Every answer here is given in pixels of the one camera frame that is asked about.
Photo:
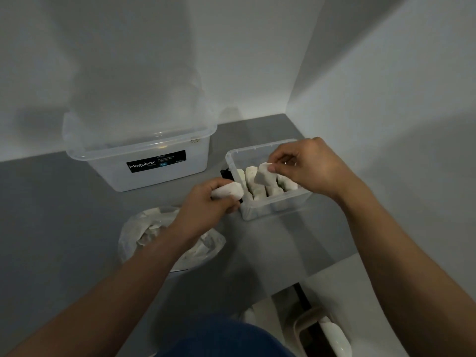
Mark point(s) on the person's left forearm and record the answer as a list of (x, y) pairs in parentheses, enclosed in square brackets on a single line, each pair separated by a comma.
[(100, 293)]

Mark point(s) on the person's blue trousers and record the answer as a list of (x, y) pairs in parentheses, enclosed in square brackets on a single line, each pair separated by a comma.
[(223, 338)]

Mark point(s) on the crumpled white cloth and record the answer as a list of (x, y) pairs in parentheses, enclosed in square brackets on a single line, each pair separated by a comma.
[(152, 228)]

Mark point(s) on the clear plastic bag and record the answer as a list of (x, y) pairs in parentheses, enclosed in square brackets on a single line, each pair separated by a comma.
[(148, 230)]

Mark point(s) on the person's right hand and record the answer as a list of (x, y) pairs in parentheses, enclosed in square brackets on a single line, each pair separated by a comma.
[(316, 170)]

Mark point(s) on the person's right thumb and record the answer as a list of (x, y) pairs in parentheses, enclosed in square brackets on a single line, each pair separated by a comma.
[(284, 169)]

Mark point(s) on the large clear storage box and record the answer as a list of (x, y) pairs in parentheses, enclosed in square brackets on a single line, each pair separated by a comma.
[(148, 170)]

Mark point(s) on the white rounded plastic object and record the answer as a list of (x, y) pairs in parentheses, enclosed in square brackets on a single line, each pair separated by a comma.
[(334, 336)]

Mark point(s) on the beige plastic holder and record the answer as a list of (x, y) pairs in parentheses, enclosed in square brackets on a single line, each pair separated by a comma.
[(303, 323)]

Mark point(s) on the small clear plastic container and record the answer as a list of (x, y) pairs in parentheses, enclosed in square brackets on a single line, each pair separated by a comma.
[(275, 202)]

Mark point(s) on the person's left hand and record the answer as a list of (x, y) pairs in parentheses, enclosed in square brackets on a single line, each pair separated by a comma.
[(197, 211)]

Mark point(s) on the white hand towel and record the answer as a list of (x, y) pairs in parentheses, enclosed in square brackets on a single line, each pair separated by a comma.
[(264, 173), (227, 190)]

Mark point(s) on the person's left thumb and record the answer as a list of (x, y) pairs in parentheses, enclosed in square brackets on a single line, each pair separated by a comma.
[(215, 183)]

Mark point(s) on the person's right forearm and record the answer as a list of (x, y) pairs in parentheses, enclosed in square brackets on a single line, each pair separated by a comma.
[(405, 271)]

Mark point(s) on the row of white towel rolls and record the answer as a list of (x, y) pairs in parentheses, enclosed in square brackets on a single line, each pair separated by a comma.
[(266, 187)]

